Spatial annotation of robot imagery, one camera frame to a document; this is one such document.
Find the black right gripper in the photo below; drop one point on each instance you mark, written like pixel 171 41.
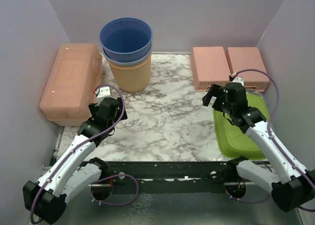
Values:
pixel 217 91

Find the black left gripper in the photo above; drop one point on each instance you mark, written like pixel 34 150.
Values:
pixel 94 109

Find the pink perforated basket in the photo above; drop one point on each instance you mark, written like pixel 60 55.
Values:
pixel 240 58
pixel 209 66

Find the orange plastic bucket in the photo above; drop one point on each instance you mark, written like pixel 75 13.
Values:
pixel 132 78

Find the light blue plastic bucket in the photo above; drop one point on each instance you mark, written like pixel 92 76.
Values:
pixel 128 58

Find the green plastic tray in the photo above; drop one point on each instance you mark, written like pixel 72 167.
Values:
pixel 232 142

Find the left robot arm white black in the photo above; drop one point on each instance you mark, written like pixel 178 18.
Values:
pixel 45 198

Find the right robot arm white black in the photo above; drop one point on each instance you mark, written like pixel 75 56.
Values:
pixel 270 146

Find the translucent pink storage box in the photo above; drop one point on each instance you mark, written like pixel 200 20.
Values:
pixel 76 72

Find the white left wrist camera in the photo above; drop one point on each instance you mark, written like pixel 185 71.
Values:
pixel 102 92

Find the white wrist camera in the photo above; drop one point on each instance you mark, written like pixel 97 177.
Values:
pixel 102 92
pixel 234 78

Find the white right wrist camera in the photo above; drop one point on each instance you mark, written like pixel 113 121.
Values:
pixel 234 78

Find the black metal base rail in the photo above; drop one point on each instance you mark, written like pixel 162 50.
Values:
pixel 167 177

